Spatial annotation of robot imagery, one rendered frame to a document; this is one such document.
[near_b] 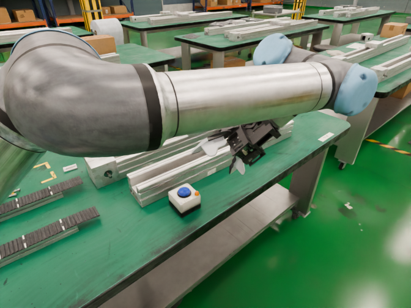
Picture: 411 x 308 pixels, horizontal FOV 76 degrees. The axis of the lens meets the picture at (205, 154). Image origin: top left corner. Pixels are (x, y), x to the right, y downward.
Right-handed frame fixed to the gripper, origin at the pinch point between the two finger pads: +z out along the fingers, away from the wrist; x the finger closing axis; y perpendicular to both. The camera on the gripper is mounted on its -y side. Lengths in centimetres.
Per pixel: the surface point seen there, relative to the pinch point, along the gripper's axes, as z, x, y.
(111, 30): 110, 19, -395
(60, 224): 45.4, -20.3, -1.9
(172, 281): 70, 43, -2
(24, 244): 50, -27, 4
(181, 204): 18.6, 5.3, -0.1
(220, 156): 8.9, 21.9, -22.6
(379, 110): -74, 242, -145
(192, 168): 15.5, 11.2, -16.1
